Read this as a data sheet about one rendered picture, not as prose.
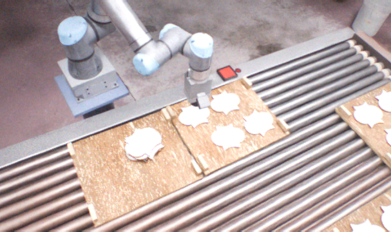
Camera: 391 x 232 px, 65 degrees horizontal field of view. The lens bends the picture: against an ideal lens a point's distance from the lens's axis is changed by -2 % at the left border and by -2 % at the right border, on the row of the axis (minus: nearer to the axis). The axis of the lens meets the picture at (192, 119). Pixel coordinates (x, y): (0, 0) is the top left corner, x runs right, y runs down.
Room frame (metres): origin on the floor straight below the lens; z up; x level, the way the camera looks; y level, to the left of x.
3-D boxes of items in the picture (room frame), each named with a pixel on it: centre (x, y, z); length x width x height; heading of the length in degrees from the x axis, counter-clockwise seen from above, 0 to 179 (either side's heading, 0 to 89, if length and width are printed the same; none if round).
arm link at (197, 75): (0.79, 0.00, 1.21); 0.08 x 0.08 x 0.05
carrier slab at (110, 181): (0.56, 0.21, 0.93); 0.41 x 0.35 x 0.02; 122
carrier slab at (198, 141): (0.79, -0.14, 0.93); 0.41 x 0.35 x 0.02; 123
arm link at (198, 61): (0.80, 0.00, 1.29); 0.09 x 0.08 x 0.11; 56
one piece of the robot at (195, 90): (0.77, -0.01, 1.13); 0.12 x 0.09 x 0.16; 27
